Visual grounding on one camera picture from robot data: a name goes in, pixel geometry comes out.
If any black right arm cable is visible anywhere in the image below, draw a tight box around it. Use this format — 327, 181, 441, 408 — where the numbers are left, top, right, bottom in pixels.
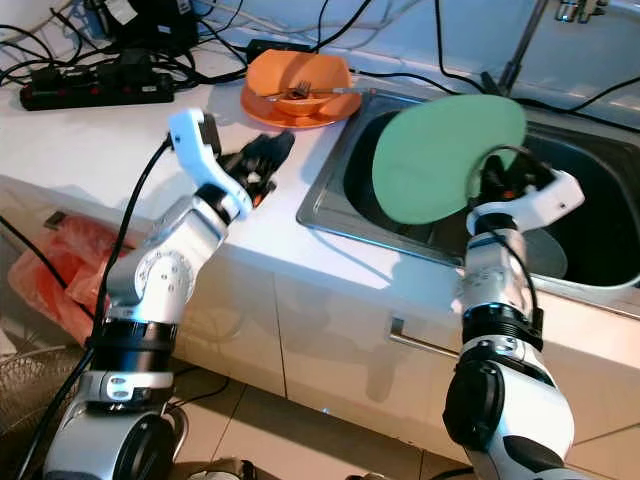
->
463, 143, 556, 346

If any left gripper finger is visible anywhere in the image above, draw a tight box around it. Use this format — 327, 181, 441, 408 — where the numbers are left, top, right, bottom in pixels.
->
235, 133, 276, 166
262, 129, 297, 183

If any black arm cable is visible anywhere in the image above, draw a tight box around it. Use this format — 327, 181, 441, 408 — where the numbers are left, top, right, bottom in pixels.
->
463, 143, 556, 346
15, 135, 176, 480

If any black wall cable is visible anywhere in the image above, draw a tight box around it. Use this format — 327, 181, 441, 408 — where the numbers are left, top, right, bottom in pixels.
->
432, 0, 491, 91

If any small black adapter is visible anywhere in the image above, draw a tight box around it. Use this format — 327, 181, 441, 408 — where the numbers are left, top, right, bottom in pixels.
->
245, 38, 311, 56

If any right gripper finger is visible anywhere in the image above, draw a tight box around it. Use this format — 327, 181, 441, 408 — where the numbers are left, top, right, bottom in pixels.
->
473, 152, 507, 201

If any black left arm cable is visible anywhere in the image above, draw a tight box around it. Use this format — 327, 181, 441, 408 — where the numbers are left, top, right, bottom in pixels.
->
15, 135, 176, 480

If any orange plastic bag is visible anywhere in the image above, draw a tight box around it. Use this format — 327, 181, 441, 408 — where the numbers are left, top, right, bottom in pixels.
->
8, 215, 121, 346

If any wire fan grille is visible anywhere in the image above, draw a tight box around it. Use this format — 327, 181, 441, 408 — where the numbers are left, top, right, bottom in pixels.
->
0, 345, 86, 480

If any grey faucet pipe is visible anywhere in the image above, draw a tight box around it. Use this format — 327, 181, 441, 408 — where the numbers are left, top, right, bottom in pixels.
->
480, 0, 551, 96

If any chrome tap valve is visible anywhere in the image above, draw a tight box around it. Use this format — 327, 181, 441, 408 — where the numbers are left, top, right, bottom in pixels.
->
555, 0, 611, 23

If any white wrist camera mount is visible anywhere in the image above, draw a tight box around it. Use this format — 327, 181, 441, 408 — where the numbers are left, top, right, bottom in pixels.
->
168, 107, 253, 216
465, 168, 586, 236

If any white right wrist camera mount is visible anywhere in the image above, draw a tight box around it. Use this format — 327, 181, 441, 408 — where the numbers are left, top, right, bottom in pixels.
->
465, 168, 586, 236

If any stainless steel sink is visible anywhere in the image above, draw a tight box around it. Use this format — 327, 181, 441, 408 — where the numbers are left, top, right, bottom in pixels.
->
295, 90, 640, 321

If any orange plate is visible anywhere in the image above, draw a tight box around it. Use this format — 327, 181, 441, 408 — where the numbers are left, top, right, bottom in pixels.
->
240, 85, 361, 129

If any black power strip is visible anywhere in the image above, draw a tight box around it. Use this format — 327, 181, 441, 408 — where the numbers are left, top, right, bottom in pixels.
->
20, 70, 176, 111

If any metal fork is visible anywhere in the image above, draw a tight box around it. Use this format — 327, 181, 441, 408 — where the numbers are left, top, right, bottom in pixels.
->
263, 82, 364, 101

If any green plate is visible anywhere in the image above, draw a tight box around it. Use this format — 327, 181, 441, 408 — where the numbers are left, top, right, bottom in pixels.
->
372, 93, 529, 226

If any orange bowl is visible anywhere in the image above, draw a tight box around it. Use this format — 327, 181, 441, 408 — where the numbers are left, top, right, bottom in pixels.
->
248, 50, 353, 116

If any black hanging cable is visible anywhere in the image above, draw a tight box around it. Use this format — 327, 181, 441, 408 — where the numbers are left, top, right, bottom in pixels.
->
0, 215, 101, 346

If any white kitchen cabinet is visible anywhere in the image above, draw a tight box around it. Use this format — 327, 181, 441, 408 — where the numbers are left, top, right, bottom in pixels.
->
0, 190, 640, 480

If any large black power adapter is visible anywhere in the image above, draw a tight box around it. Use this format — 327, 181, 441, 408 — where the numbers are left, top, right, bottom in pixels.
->
85, 0, 199, 56

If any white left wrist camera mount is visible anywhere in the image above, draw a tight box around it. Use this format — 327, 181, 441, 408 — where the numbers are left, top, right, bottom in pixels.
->
168, 107, 253, 216

